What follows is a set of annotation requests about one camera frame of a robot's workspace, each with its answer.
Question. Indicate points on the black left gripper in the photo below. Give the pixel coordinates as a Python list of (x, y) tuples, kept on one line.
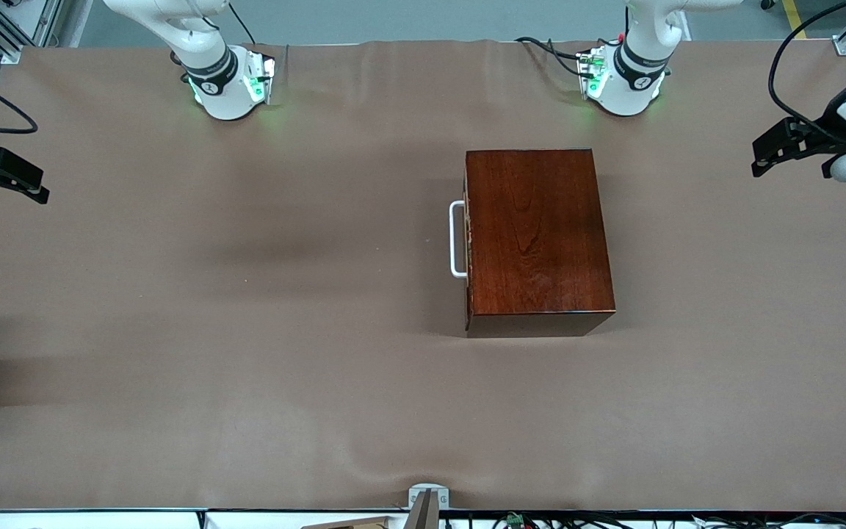
[(822, 140)]

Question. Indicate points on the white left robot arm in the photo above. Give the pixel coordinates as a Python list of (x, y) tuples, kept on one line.
[(636, 88)]

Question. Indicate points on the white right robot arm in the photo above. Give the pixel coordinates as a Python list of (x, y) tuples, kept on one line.
[(221, 88)]

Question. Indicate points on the dark wooden cabinet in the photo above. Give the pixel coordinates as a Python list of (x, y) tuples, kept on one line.
[(540, 235)]

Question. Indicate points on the brown table cover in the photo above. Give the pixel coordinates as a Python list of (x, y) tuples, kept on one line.
[(247, 455)]

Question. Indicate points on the green connector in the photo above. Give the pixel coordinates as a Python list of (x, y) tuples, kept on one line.
[(515, 520)]

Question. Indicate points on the wooden board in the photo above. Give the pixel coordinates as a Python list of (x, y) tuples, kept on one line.
[(349, 524)]

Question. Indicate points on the grey metal bracket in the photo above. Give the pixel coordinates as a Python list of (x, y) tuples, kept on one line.
[(429, 489)]

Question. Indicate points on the grey tapered post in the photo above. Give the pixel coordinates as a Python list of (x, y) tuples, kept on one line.
[(423, 514)]

